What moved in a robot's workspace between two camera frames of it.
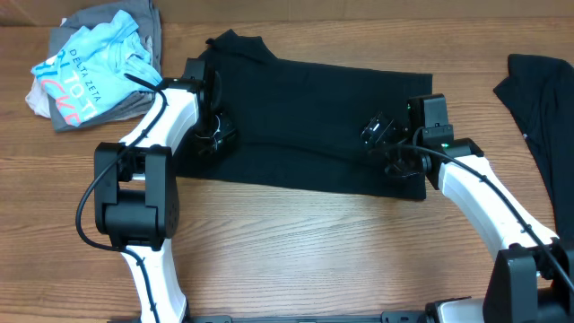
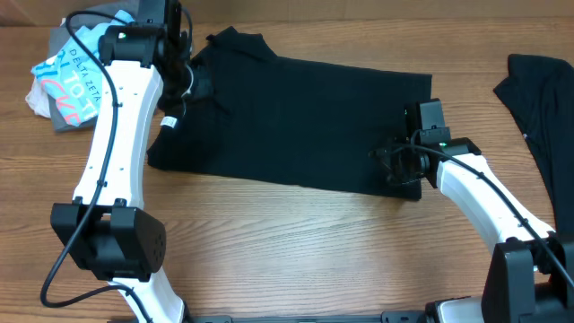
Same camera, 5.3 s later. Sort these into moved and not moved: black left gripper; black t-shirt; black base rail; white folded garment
Moved: black left gripper
Not moved: black base rail; white folded garment; black t-shirt
